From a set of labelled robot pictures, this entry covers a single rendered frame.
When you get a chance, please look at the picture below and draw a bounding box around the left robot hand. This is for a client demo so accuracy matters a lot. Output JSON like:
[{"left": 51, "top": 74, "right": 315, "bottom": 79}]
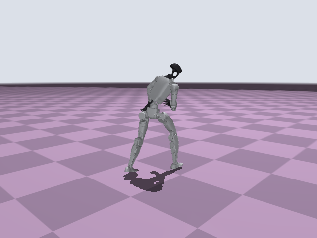
[{"left": 141, "top": 100, "right": 153, "bottom": 111}]

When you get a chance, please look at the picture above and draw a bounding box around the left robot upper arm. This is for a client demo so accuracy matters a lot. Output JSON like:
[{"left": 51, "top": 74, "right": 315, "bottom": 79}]
[{"left": 147, "top": 76, "right": 160, "bottom": 92}]

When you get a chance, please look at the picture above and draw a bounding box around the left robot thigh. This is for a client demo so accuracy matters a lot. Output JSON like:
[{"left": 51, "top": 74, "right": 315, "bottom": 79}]
[{"left": 135, "top": 111, "right": 149, "bottom": 146}]

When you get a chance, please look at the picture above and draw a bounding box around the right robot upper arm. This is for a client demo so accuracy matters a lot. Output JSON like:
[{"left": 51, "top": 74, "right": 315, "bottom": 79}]
[{"left": 170, "top": 82, "right": 179, "bottom": 106}]

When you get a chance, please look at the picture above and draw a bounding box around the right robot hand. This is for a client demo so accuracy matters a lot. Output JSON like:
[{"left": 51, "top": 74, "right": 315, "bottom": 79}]
[{"left": 164, "top": 98, "right": 170, "bottom": 106}]

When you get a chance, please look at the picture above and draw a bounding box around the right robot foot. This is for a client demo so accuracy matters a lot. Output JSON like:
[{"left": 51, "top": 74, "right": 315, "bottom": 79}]
[{"left": 171, "top": 162, "right": 183, "bottom": 169}]

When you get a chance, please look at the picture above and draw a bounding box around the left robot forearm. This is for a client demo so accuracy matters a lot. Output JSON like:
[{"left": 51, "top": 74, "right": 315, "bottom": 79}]
[{"left": 147, "top": 91, "right": 153, "bottom": 102}]

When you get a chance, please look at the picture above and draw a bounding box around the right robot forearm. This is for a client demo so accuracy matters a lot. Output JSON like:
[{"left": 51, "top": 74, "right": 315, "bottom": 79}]
[{"left": 170, "top": 101, "right": 177, "bottom": 111}]

